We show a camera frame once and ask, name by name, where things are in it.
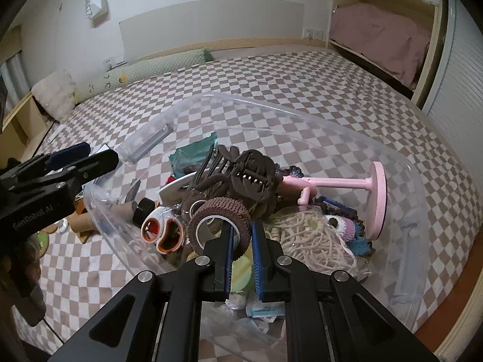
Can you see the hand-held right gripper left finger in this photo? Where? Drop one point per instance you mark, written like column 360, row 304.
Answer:
column 228, row 264

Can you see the white tissue packet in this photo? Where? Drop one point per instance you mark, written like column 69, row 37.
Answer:
column 264, row 311

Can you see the white headboard panel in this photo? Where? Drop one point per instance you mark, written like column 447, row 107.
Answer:
column 211, row 26

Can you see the white sliding door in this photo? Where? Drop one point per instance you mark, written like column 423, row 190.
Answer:
column 460, row 83

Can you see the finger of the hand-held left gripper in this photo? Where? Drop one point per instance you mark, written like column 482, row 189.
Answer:
column 68, row 154
column 94, row 166

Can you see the grey curtain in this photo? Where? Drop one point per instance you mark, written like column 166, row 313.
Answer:
column 15, row 71

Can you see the wooden headboard ledge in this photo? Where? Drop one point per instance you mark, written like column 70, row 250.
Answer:
column 245, row 43

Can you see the orange white goggles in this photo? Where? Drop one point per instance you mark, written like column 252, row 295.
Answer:
column 163, row 217

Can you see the pink stand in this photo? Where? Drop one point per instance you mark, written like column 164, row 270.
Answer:
column 377, row 196

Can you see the brown bandage roll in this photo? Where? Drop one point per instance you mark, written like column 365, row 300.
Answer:
column 222, row 207

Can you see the dark crochet scrunchie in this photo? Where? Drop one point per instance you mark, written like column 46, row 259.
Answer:
column 292, row 171

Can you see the crochet doll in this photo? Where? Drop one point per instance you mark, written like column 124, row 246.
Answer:
column 345, row 228

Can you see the white fluffy pillow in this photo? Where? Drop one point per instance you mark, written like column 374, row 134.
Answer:
column 54, row 94

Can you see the brown hair claw clip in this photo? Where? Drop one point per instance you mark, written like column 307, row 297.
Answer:
column 253, row 166

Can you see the blue comb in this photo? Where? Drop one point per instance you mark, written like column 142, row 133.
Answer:
column 339, row 204

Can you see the pink bedding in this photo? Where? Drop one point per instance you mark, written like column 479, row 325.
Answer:
column 377, row 37

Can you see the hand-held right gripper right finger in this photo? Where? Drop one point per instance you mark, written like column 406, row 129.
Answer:
column 257, row 264

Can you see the cardboard tube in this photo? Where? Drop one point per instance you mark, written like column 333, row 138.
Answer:
column 94, row 220

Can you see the wall socket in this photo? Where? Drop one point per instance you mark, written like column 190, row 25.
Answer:
column 314, row 34

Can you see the checkered bed sheet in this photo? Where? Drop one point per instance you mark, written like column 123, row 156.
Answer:
column 283, row 83

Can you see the clear plastic container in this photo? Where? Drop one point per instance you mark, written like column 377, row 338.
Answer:
column 339, row 135

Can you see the green packet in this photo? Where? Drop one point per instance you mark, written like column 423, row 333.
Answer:
column 188, row 156

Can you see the cream wardrobe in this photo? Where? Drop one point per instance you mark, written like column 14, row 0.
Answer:
column 434, row 52

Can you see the white curved plastic piece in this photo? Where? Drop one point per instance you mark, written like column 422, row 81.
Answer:
column 171, row 192

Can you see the wooden bedside shelf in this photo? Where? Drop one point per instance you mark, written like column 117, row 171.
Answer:
column 26, row 120

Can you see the long green pillow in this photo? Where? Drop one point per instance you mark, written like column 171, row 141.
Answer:
column 151, row 69

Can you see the clear plastic bottle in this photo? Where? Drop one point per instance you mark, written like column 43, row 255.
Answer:
column 145, row 139

